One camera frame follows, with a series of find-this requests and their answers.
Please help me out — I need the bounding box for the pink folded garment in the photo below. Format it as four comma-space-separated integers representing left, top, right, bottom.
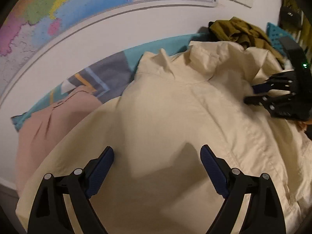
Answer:
15, 86, 102, 196

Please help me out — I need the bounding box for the colourful wall map poster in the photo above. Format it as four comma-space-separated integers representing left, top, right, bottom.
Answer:
1, 0, 218, 90

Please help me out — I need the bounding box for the teal grey patterned bedsheet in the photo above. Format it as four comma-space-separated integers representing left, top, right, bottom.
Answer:
11, 33, 208, 131

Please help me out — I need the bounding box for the teal perforated plastic basket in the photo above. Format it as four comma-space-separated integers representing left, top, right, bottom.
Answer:
266, 22, 293, 57

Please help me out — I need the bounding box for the olive green garment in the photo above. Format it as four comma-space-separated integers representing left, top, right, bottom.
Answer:
208, 17, 284, 65

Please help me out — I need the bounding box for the cream beige large shirt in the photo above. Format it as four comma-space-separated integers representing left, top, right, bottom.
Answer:
16, 42, 311, 233

